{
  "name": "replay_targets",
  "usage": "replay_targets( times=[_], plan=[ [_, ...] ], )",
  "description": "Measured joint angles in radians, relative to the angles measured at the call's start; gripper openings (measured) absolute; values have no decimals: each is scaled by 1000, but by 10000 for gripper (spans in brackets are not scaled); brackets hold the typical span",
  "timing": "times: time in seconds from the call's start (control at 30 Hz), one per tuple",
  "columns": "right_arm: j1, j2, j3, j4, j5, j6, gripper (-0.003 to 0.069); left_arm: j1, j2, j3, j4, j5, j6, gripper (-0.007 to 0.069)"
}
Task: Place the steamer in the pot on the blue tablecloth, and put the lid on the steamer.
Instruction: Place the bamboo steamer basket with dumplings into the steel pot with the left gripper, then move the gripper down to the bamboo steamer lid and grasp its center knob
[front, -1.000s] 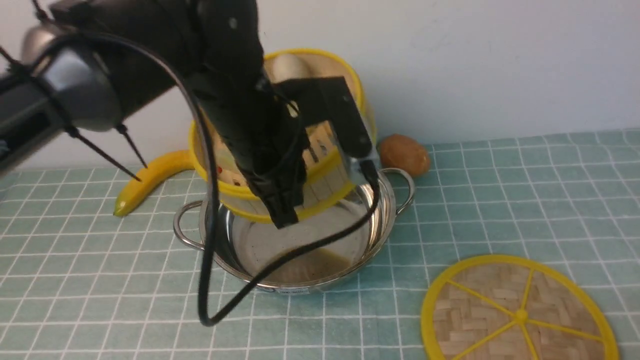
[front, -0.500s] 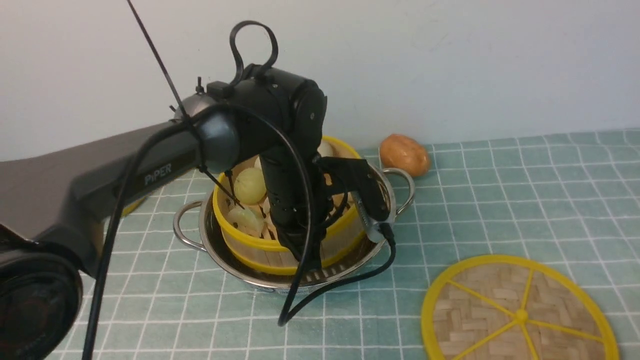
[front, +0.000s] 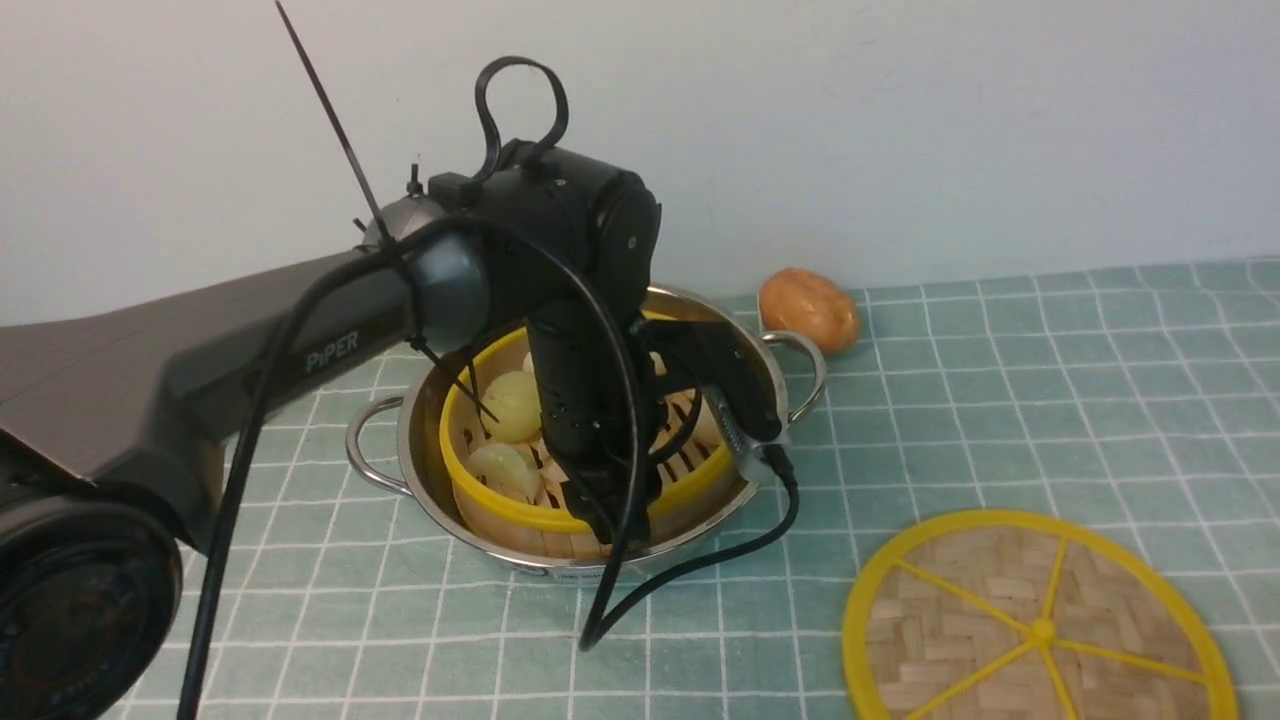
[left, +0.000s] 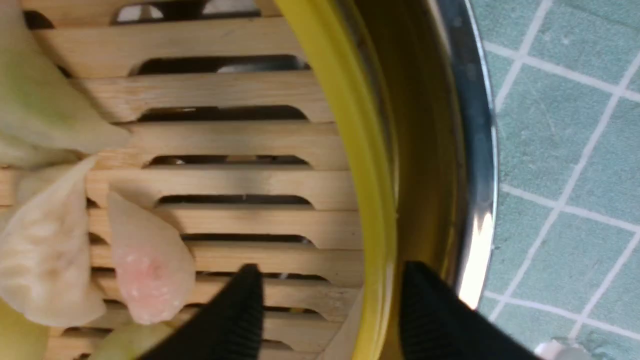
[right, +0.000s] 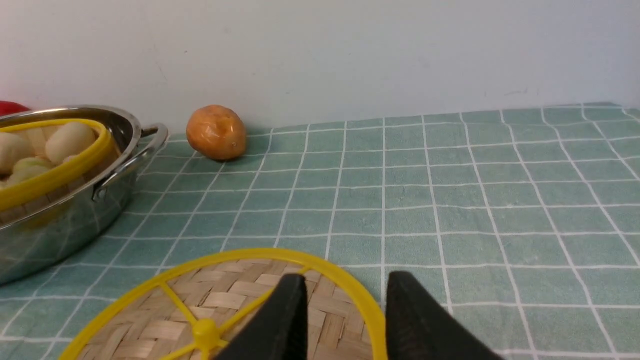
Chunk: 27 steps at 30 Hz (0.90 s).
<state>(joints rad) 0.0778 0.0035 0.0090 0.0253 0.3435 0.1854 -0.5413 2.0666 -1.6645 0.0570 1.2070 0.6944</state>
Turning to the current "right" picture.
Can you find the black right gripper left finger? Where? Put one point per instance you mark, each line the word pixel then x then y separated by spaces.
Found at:
pixel 278 331

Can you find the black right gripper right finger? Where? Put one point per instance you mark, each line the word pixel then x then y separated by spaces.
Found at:
pixel 418 328

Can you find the yellow woven bamboo steamer lid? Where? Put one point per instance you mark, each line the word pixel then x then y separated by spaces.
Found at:
pixel 194 310

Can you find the yellow rimmed bamboo steamer basket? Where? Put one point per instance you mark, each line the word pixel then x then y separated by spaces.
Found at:
pixel 32 195

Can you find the stainless steel pot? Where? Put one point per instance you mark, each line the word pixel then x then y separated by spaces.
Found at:
pixel 40 240

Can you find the brown toy potato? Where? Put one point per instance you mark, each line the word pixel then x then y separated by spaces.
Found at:
pixel 217 132

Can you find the white round bun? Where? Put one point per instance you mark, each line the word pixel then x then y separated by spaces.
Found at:
pixel 12 149
pixel 69 140

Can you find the red toy bell pepper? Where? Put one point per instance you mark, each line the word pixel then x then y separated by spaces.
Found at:
pixel 8 108

